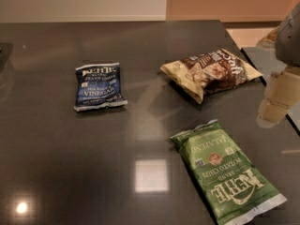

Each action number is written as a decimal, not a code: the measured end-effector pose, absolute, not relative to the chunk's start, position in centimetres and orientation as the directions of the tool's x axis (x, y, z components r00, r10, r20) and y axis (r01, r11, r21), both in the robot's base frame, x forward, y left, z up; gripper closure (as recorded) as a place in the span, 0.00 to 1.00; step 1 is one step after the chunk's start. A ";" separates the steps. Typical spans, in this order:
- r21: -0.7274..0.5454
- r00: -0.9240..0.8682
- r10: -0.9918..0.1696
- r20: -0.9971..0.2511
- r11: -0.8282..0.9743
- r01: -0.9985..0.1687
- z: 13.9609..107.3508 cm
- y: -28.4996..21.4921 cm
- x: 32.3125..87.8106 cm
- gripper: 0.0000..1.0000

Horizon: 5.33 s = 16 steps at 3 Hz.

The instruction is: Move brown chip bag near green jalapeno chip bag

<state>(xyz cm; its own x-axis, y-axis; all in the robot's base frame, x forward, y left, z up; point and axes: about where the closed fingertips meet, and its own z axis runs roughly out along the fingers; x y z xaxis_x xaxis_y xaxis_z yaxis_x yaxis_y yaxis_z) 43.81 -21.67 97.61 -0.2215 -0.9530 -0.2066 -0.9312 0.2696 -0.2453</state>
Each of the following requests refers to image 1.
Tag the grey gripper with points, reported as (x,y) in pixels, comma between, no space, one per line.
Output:
(289,41)

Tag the brown sea salt chip bag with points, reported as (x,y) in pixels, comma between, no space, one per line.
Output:
(210,73)

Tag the green jalapeno chip bag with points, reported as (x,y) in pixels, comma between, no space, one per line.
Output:
(234,188)

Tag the blue salt vinegar chip bag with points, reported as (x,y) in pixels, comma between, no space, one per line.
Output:
(98,87)

